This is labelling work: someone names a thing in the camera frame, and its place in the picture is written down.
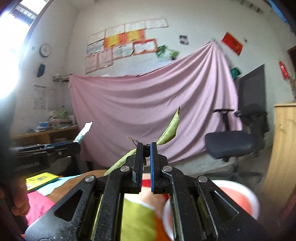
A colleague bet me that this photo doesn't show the green white wrapper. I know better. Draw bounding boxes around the green white wrapper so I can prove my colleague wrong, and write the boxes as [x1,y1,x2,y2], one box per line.
[73,122,92,143]

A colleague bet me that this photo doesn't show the person's left hand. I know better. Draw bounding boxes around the person's left hand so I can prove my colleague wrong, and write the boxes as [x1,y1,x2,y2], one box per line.
[11,177,30,216]

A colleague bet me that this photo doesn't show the yellow notebook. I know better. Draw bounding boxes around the yellow notebook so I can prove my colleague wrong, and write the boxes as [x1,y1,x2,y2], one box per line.
[26,172,60,192]

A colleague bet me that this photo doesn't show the wooden shelf desk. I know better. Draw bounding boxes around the wooden shelf desk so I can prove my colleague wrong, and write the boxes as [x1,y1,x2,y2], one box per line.
[11,126,79,147]

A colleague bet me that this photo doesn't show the pile of papers on shelf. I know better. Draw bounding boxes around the pile of papers on shelf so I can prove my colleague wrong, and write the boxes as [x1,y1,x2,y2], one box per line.
[31,109,76,133]

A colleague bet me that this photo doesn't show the wooden cabinet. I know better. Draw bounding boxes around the wooden cabinet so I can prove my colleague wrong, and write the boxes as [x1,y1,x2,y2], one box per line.
[262,102,295,209]

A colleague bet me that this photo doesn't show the black office chair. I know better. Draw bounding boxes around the black office chair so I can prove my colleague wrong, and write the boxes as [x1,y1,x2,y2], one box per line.
[205,64,269,183]

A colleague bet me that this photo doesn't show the pink hanging sheet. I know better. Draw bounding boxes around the pink hanging sheet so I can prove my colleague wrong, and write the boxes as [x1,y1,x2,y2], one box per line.
[69,42,238,168]

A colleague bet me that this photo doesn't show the green hanging bag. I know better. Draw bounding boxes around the green hanging bag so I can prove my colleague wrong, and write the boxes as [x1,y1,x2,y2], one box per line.
[230,67,241,80]

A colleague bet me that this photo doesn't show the red hanging ornament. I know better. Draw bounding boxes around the red hanging ornament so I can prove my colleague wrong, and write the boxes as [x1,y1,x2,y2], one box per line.
[279,61,290,80]

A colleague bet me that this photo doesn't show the green picture cards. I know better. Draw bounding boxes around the green picture cards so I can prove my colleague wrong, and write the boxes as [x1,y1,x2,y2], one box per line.
[156,45,180,61]

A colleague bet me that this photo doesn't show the red framed certificate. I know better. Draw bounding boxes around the red framed certificate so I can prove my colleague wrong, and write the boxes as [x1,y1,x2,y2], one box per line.
[133,39,158,55]

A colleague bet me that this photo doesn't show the small black white photo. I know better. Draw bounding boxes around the small black white photo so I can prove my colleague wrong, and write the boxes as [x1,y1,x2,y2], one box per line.
[179,35,189,45]

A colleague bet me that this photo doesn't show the black object on wall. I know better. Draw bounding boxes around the black object on wall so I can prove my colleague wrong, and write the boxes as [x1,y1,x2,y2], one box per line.
[37,64,46,78]

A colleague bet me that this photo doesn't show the round wall clock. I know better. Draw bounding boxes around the round wall clock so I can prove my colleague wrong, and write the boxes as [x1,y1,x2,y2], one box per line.
[39,43,51,58]

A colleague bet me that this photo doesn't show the red paper wall poster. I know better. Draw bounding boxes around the red paper wall poster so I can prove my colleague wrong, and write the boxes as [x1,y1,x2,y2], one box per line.
[222,32,243,56]

